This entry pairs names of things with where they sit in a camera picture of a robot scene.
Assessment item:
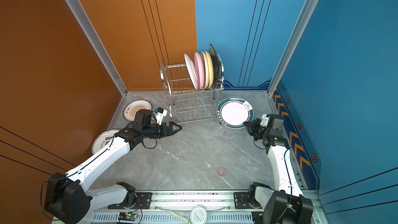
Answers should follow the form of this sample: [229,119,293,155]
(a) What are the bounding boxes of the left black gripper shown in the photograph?
[143,121,182,140]

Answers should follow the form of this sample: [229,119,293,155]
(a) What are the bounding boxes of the steel two-tier dish rack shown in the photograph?
[160,57,224,123]

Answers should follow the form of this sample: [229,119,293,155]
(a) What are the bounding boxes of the white plate dark green rim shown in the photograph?
[217,97,254,129]

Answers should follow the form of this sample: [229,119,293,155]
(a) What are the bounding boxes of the white plate thin green ring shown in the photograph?
[184,53,200,90]

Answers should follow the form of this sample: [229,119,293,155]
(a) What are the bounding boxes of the pink round plate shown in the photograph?
[194,52,204,89]

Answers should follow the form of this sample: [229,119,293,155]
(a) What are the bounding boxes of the yellow round plate with bear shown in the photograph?
[204,51,214,88]

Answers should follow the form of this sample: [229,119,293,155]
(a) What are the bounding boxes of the cream round plate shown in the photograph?
[201,51,209,89]

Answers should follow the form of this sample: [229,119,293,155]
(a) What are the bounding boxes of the black floral square plate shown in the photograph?
[209,44,220,89]

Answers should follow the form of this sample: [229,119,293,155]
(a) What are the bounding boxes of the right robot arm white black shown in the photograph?
[243,114,314,224]

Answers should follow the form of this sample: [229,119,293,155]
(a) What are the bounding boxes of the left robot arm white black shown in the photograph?
[39,108,182,224]

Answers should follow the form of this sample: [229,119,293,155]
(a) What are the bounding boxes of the white plate orange sunburst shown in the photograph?
[123,100,152,121]

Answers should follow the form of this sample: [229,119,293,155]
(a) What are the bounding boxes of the white plate red characters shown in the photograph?
[91,129,120,154]

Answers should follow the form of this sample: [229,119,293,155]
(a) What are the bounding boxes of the wooden stick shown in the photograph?
[170,211,192,224]

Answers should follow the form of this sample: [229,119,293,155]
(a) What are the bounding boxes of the green circuit board left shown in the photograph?
[117,212,140,224]

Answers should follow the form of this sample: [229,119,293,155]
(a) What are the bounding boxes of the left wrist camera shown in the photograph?
[153,107,167,125]

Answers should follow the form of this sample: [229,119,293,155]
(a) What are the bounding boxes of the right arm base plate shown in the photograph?
[233,192,264,209]

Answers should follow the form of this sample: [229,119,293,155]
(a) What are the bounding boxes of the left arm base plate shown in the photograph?
[107,192,152,209]

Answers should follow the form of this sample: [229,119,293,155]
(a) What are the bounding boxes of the aluminium front rail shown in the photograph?
[80,190,263,224]

